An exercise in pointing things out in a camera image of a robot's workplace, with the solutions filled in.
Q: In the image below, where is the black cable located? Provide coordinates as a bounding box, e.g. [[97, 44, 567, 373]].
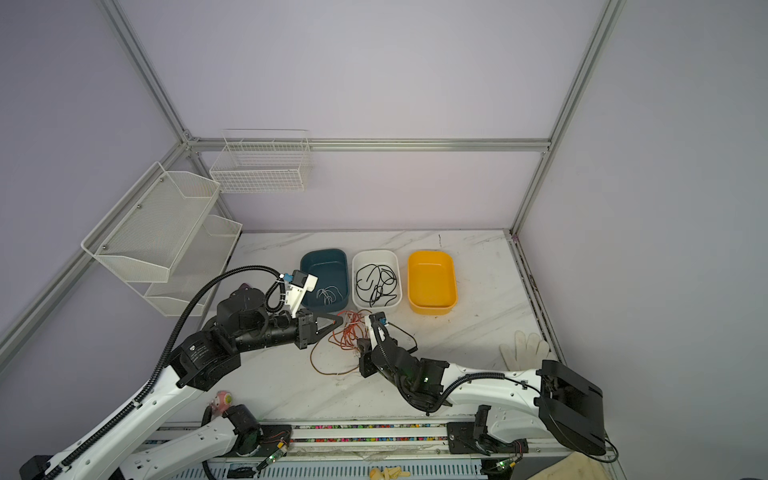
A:
[[353, 263, 399, 308]]

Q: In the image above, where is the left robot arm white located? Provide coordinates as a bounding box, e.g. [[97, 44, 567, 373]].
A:
[[20, 265, 342, 479]]

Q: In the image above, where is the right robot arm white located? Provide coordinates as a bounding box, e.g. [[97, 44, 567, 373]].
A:
[[357, 336, 619, 464]]

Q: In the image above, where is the white plastic bin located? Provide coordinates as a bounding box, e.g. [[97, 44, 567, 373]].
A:
[[351, 250, 403, 313]]

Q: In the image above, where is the teal plastic bin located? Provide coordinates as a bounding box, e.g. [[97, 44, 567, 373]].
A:
[[300, 248, 350, 313]]

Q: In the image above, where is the yellow plastic bin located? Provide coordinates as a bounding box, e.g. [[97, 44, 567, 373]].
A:
[[407, 250, 458, 316]]

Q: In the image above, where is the pink small toy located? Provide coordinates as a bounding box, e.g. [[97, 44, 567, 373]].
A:
[[209, 390, 233, 415]]

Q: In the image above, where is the white work glove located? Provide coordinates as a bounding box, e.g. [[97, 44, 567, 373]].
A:
[[499, 331, 557, 371]]

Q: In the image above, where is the white mesh two-tier shelf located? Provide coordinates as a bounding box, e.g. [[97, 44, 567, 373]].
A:
[[81, 163, 242, 317]]

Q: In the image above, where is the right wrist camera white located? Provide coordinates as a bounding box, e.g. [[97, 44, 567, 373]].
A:
[[365, 312, 390, 349]]

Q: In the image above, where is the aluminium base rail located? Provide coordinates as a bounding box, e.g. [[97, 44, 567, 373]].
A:
[[116, 416, 607, 480]]

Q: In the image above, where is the white wire basket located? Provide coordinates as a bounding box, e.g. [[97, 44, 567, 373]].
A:
[[209, 129, 313, 194]]

